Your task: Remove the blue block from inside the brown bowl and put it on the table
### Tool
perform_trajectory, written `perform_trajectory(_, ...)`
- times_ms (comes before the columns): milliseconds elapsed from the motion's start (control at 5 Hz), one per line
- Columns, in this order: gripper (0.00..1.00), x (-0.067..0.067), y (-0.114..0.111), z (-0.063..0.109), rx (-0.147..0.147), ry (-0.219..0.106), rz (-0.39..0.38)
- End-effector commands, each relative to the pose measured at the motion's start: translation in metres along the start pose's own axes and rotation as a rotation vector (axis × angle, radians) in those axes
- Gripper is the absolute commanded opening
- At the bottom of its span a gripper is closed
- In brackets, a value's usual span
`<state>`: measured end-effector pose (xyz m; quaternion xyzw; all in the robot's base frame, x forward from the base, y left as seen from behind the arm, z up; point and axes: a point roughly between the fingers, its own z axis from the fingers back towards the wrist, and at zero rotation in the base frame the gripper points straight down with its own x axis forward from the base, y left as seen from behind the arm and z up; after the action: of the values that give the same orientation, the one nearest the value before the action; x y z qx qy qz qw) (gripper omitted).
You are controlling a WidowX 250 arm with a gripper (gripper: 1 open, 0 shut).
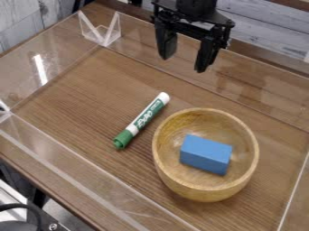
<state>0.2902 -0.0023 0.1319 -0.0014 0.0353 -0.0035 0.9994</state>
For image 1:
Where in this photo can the clear acrylic corner bracket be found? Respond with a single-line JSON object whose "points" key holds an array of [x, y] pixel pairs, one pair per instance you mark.
{"points": [[104, 35]]}

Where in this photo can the green Expo marker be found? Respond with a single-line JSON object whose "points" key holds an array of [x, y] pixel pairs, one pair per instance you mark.
{"points": [[141, 121]]}

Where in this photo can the blue rectangular block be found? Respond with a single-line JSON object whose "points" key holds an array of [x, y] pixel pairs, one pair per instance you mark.
{"points": [[205, 154]]}

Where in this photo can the clear acrylic tray wall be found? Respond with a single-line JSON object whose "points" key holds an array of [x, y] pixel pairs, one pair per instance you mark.
{"points": [[109, 204]]}

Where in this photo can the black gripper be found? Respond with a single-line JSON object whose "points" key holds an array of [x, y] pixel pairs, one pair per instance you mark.
{"points": [[197, 19]]}

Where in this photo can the brown wooden bowl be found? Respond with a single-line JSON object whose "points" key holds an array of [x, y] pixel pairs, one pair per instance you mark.
{"points": [[216, 125]]}

